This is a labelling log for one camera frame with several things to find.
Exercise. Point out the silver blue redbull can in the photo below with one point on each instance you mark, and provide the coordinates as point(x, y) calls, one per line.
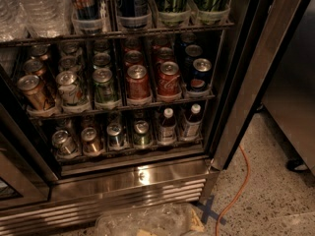
point(115, 135)

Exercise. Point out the tall dark blue can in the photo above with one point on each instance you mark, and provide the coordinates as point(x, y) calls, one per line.
point(133, 13)

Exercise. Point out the white soda can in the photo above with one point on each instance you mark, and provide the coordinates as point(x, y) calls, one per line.
point(71, 89)
point(69, 63)

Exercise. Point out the silver can bottom left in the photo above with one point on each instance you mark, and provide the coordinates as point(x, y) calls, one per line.
point(64, 144)

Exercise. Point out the red soda can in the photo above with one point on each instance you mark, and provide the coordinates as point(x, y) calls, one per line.
point(138, 85)
point(133, 57)

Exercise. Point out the gold can bottom shelf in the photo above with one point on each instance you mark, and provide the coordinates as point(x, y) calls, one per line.
point(91, 142)

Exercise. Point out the clear plastic bin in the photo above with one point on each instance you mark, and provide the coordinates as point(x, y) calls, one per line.
point(165, 220)

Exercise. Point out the front coca-cola can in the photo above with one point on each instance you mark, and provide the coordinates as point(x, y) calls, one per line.
point(168, 76)

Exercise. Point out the green can bottom shelf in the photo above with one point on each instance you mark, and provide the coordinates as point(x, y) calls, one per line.
point(142, 135)

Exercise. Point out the right green monster can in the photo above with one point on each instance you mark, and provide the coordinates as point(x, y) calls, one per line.
point(209, 12)

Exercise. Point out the green monster can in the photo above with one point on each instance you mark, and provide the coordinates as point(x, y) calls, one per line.
point(209, 12)
point(171, 12)

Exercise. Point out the gold soda can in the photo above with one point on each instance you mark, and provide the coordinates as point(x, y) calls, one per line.
point(37, 93)
point(36, 67)

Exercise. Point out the front red soda can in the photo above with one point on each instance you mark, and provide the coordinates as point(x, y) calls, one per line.
point(138, 85)

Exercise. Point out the white-capped bottle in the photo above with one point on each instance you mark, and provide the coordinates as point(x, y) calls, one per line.
point(166, 126)
point(191, 120)

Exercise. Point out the stainless steel fridge body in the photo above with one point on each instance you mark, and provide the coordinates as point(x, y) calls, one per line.
point(56, 193)

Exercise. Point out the large clear water bottle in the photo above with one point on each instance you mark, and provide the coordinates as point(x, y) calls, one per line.
point(47, 18)

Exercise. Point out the front pepsi can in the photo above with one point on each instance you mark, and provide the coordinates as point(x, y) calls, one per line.
point(199, 75)

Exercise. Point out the front green soda can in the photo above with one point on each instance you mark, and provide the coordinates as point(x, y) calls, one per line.
point(105, 92)

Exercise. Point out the open fridge door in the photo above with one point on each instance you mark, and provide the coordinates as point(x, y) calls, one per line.
point(252, 66)

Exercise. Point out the coca-cola can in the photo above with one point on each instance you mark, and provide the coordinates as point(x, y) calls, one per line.
point(168, 76)
point(164, 54)

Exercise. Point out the blue tape cross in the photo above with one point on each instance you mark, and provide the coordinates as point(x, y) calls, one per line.
point(206, 210)

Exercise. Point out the front white soda can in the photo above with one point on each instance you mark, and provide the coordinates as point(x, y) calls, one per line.
point(71, 89)

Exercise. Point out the left white-capped bottle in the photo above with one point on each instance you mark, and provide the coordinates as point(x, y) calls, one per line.
point(166, 126)

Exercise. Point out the front gold soda can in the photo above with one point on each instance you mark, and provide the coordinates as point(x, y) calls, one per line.
point(37, 93)

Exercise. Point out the green soda can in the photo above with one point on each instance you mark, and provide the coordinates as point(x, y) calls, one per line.
point(102, 60)
point(105, 92)

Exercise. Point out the tall redbull can top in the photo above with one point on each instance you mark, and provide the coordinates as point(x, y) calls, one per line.
point(89, 16)

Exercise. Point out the pepsi can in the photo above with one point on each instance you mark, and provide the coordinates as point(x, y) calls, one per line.
point(192, 52)
point(199, 75)

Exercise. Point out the right white-capped bottle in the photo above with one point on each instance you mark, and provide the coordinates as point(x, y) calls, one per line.
point(191, 120)

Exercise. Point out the left green monster can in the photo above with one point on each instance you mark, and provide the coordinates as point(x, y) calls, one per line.
point(171, 12)

